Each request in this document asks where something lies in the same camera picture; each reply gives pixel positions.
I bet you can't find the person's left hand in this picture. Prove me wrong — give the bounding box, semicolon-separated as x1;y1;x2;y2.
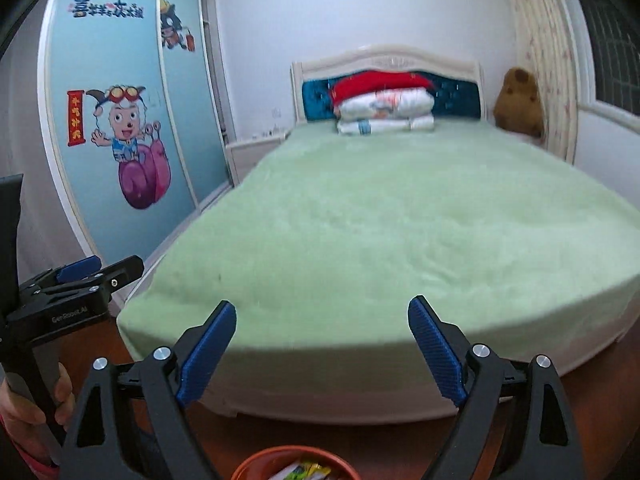
0;362;76;467

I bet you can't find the green fleece blanket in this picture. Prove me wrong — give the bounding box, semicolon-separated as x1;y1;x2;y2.
116;122;640;367

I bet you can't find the barred window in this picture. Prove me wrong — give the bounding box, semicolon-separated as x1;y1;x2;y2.
565;0;640;136

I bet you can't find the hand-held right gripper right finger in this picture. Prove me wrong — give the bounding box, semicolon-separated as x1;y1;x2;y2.
407;295;586;480

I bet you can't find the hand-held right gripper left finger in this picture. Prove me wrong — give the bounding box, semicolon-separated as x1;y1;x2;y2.
60;300;238;480

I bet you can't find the orange plastic bin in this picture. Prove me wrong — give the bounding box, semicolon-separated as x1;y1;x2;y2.
231;445;362;480

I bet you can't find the blue wardrobe door goat cartoon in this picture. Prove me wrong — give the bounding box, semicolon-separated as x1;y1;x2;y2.
37;0;201;267

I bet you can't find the white nightstand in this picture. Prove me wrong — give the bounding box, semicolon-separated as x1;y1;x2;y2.
224;130;291;187

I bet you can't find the white cartoon print pillow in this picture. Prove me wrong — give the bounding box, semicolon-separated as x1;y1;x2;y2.
337;88;435;121

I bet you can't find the person's left forearm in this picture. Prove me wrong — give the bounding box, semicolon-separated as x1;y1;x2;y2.
0;417;61;480

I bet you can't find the blue wardrobe door wolf cartoon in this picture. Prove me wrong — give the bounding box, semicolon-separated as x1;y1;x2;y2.
159;0;236;207

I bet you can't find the brown plush toy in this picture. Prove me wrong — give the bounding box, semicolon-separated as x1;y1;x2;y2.
492;67;545;139

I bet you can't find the cream floral curtain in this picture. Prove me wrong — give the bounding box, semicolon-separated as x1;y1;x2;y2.
502;0;581;164

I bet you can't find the white bed frame blue headboard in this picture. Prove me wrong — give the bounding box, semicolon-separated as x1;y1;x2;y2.
200;45;640;426

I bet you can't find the green snack packet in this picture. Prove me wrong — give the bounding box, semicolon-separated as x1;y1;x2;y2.
267;460;334;480

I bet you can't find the white folded quilt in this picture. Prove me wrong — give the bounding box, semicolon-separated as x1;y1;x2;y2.
336;116;435;137

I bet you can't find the red pillow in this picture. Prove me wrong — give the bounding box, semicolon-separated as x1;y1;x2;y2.
331;71;434;106

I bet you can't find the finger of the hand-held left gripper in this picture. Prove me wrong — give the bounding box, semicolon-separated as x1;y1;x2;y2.
30;255;145;302
20;256;101;291

